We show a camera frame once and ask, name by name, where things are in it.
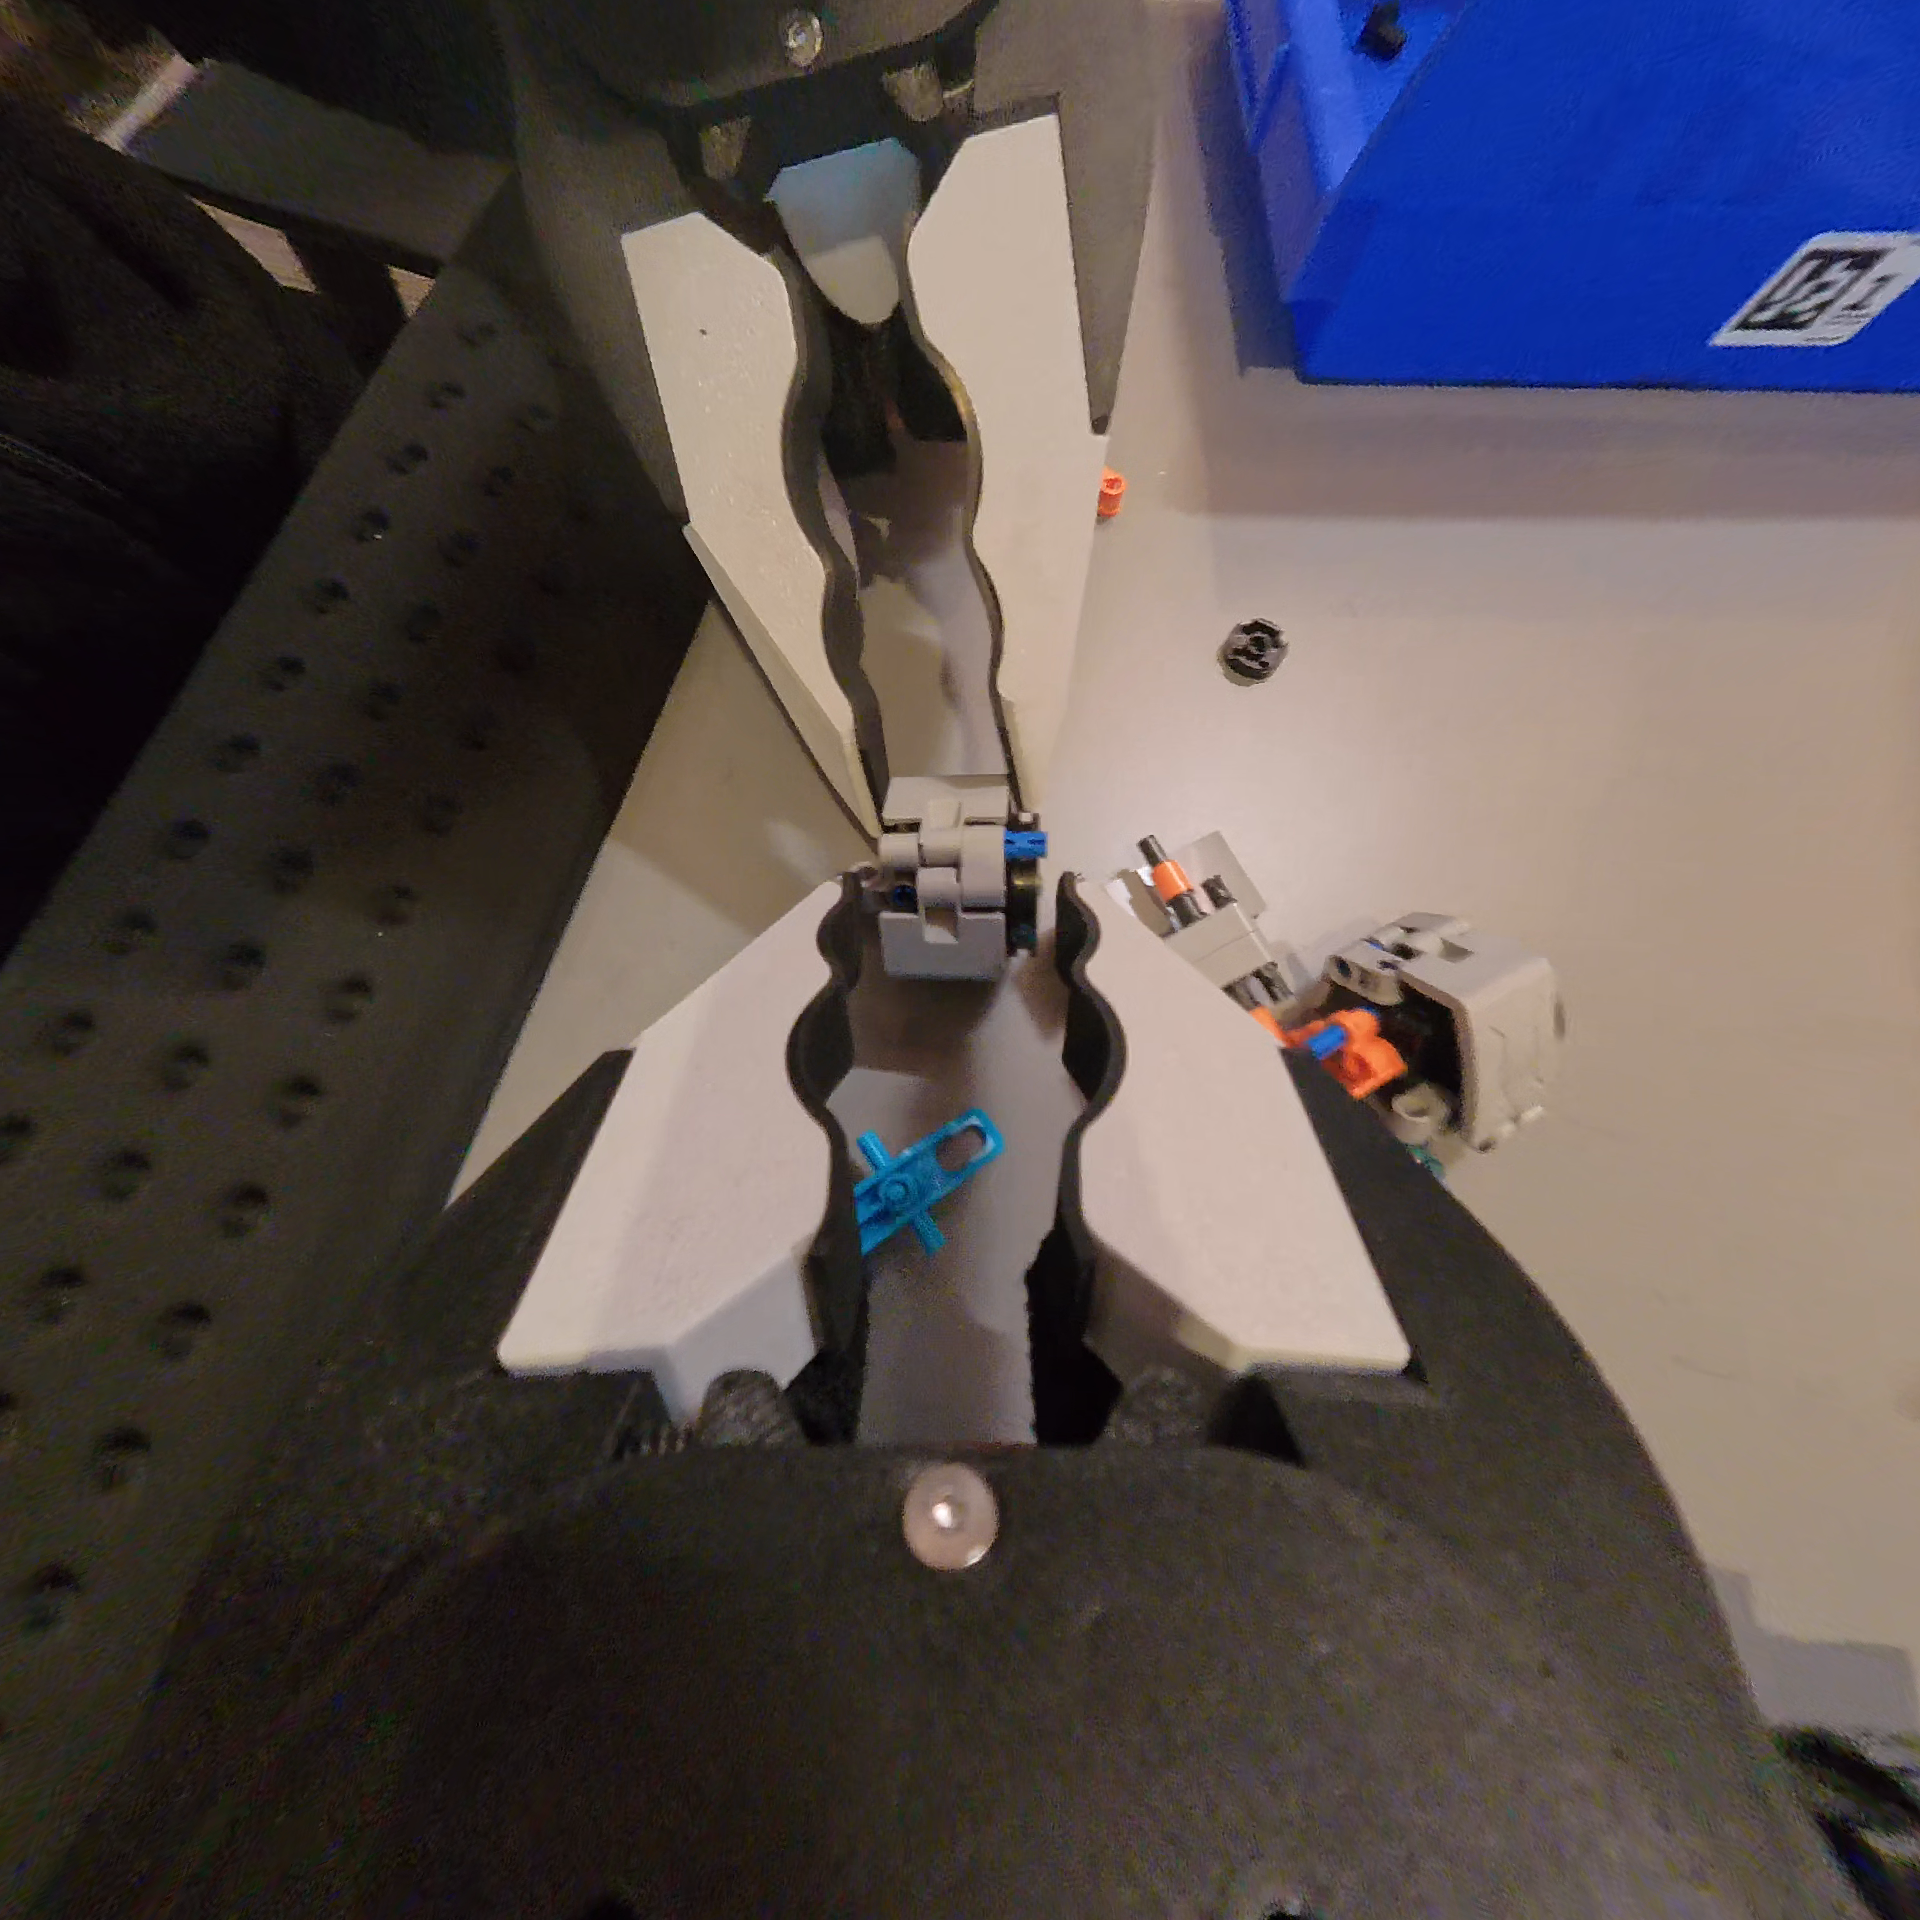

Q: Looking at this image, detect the grey shell block assembly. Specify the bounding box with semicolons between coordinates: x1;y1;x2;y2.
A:
1320;910;1571;1154

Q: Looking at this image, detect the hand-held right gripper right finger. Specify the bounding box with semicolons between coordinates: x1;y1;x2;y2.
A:
1026;870;1422;1447

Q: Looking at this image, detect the grey black wheel Lego assembly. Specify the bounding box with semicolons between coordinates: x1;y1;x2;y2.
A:
875;771;1048;988

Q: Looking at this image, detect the light blue plastic tool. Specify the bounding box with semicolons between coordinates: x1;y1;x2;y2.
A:
851;1104;1005;1258

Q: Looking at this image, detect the black dimpled panel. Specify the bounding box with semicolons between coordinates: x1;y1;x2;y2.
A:
0;195;712;1920

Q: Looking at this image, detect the grey orange axle assembly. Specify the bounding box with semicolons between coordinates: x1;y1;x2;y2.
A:
1107;831;1412;1106

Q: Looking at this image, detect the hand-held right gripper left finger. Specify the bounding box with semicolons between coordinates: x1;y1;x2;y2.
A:
497;877;875;1447

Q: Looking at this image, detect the blue plastic bin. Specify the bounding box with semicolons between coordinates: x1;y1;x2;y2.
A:
1222;0;1920;395

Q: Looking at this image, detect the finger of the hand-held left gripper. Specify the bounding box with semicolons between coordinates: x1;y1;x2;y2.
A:
621;208;890;840
901;93;1107;797

